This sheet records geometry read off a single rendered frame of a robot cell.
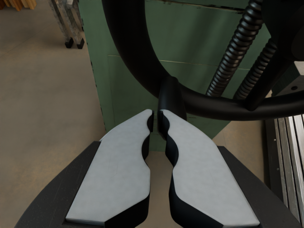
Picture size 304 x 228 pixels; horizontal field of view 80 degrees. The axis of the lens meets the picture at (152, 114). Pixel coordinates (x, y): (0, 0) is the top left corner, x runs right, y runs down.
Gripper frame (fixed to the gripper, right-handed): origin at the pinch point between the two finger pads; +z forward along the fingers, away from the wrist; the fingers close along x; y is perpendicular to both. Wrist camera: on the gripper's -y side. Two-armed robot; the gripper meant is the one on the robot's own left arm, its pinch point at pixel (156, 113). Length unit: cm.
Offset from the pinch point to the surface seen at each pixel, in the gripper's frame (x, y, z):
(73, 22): -45, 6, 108
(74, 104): -39, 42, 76
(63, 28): -52, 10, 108
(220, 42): 13.1, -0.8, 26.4
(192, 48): 7.9, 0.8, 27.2
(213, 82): 9.2, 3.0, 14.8
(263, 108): 13.4, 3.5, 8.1
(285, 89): 31.1, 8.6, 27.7
